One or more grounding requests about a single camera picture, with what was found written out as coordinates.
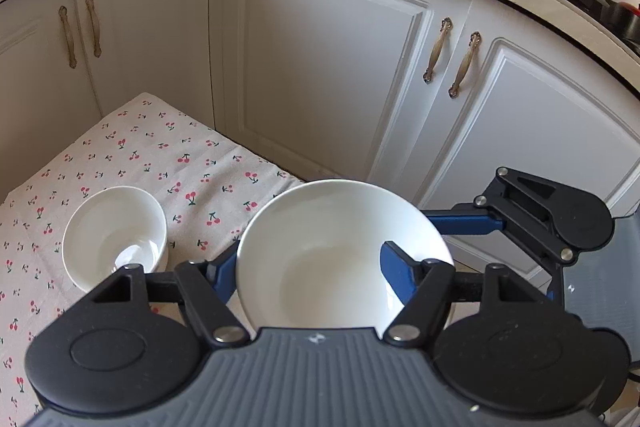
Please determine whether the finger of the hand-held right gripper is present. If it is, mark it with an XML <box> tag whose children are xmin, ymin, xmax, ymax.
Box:
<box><xmin>421</xmin><ymin>166</ymin><xmax>576</xmax><ymax>265</ymax></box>

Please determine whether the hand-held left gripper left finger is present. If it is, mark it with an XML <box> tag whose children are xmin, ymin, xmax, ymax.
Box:
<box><xmin>75</xmin><ymin>241</ymin><xmax>251</xmax><ymax>349</ymax></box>

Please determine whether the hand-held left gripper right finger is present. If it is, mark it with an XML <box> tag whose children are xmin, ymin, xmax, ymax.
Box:
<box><xmin>380</xmin><ymin>241</ymin><xmax>571</xmax><ymax>349</ymax></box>

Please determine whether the white bowl with pink flowers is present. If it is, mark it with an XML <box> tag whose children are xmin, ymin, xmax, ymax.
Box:
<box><xmin>235</xmin><ymin>179</ymin><xmax>455</xmax><ymax>333</ymax></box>
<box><xmin>62</xmin><ymin>186</ymin><xmax>168</xmax><ymax>294</ymax></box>

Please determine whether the cherry print tablecloth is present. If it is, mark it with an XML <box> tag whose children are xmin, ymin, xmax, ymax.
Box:
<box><xmin>0</xmin><ymin>93</ymin><xmax>306</xmax><ymax>427</ymax></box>

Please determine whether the dark red pot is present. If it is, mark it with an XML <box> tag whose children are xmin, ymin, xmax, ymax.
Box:
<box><xmin>602</xmin><ymin>0</ymin><xmax>640</xmax><ymax>58</ymax></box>

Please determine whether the bronze cabinet handle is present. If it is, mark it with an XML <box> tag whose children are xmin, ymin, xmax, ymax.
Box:
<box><xmin>85</xmin><ymin>0</ymin><xmax>102</xmax><ymax>58</ymax></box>
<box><xmin>423</xmin><ymin>17</ymin><xmax>453</xmax><ymax>84</ymax></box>
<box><xmin>447</xmin><ymin>31</ymin><xmax>483</xmax><ymax>99</ymax></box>
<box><xmin>58</xmin><ymin>5</ymin><xmax>78</xmax><ymax>69</ymax></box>

